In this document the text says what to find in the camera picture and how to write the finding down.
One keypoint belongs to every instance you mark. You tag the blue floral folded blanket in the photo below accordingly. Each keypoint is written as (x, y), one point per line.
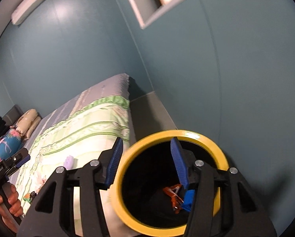
(10, 143)

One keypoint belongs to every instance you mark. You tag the grey striped bed mattress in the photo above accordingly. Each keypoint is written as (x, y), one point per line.
(116, 85)

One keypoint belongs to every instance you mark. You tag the green orange snack wrapper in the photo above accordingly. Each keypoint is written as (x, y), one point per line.
(29, 197)

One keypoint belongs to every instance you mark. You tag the blue plastic glove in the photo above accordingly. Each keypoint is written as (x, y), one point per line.
(188, 200)

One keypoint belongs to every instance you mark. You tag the red orange snack wrapper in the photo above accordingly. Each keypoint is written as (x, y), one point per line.
(176, 201)

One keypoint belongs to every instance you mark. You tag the grey bed headboard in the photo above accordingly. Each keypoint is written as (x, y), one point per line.
(12, 115)

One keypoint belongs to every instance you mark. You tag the yellow rimmed trash bin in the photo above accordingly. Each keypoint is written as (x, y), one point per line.
(146, 168)

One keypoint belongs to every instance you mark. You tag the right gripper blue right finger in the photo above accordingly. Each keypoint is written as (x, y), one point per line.
(180, 161)

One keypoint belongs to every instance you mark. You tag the beige folded blanket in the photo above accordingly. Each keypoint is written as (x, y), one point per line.
(27, 123)

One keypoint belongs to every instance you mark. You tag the person left hand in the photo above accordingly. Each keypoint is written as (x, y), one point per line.
(16, 209)

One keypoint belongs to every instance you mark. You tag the green floral quilt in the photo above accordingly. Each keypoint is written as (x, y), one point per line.
(83, 136)

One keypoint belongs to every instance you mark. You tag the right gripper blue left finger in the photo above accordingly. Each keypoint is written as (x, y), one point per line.
(115, 157)

